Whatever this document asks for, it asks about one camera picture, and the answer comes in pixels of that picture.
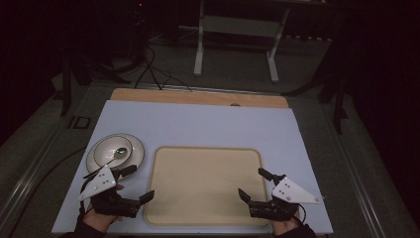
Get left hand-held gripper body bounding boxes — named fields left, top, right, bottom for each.
left=78, top=165, right=142, bottom=219

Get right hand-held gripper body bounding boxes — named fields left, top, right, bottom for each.
left=248, top=175, right=321, bottom=222

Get person's right hand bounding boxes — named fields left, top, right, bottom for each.
left=270, top=211, right=302, bottom=237

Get person's left hand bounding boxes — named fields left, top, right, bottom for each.
left=81, top=207, right=124, bottom=233

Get white plate with dark rim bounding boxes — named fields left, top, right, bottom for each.
left=85, top=132, right=146, bottom=181

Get metal spoon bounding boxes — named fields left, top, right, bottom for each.
left=82, top=147, right=129, bottom=179

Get white shallow bowl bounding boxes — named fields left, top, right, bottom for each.
left=93, top=135, right=134, bottom=169

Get beige placemat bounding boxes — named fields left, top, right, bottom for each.
left=144, top=145, right=270, bottom=228

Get pale blue board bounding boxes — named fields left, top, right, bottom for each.
left=51, top=99, right=334, bottom=236

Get black metal stand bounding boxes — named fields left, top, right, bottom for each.
left=332, top=75, right=349, bottom=135
left=59, top=54, right=73, bottom=117

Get white metal stand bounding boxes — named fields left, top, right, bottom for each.
left=193, top=0, right=292, bottom=84

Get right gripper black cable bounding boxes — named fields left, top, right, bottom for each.
left=296, top=202, right=308, bottom=226

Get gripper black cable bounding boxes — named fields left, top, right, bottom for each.
left=77, top=184, right=88, bottom=217
left=296, top=202, right=308, bottom=226

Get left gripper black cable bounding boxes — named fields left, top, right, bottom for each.
left=77, top=184, right=88, bottom=217

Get black floor cable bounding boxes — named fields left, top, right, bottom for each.
left=6, top=146, right=87, bottom=234

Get black rectangular floor frame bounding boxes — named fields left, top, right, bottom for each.
left=67, top=115, right=92, bottom=130

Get black floor cables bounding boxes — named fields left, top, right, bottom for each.
left=133, top=44, right=193, bottom=92

